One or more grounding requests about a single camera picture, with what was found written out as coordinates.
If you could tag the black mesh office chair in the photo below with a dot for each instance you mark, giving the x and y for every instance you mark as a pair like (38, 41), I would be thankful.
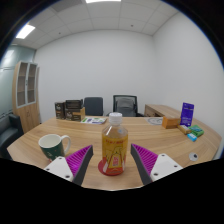
(125, 106)

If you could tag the green and white mug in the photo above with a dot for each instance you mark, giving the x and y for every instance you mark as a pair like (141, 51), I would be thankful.
(51, 146)

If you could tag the small yellowish box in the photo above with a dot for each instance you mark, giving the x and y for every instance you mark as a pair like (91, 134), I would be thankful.
(183, 129)

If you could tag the small light blue box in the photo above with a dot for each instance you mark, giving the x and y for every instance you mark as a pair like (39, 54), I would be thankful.
(191, 137)

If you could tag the black leather armchair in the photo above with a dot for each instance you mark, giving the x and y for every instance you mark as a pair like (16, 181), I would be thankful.
(9, 133)

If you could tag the orange wooden box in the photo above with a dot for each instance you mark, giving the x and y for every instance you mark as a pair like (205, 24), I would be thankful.
(171, 122)

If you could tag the large square ceiling light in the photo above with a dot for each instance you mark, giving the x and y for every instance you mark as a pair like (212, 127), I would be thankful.
(103, 1)

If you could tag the white paper sheet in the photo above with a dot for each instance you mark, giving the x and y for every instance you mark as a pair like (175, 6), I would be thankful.
(154, 121)

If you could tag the purple upright box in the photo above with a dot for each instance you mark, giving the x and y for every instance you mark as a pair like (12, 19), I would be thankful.
(187, 114)

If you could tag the small white round disc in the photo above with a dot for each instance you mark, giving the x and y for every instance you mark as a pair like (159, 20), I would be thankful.
(193, 156)

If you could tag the flat round red coaster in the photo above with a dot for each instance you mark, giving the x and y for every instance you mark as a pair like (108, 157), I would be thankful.
(100, 166)

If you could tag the dark padded office chair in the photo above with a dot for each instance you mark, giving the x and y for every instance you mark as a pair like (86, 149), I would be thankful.
(93, 106)

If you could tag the green box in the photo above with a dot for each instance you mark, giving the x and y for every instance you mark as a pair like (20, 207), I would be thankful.
(196, 131)

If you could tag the yellow tea drink bottle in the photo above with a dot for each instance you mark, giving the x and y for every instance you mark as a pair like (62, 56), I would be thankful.
(114, 150)

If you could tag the tall dark box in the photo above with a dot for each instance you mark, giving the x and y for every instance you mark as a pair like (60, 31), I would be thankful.
(60, 110)

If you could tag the wooden side desk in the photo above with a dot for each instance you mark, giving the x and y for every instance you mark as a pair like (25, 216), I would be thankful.
(160, 110)

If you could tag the wooden shelf cabinet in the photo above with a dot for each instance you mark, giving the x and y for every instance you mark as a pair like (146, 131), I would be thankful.
(26, 100)

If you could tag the flat dark box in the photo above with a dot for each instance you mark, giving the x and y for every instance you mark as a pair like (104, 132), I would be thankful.
(74, 104)

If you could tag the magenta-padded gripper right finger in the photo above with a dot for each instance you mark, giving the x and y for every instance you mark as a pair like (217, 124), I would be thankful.
(160, 165)

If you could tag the green and white leaflet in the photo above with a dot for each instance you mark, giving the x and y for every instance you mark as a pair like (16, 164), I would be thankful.
(93, 120)

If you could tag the brown cardboard box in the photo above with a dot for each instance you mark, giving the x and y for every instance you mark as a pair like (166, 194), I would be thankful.
(75, 115)

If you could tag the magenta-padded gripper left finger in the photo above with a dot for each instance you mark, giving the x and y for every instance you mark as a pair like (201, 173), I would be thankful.
(63, 166)

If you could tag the small square ceiling light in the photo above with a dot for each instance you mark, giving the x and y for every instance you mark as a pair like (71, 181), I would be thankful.
(25, 31)

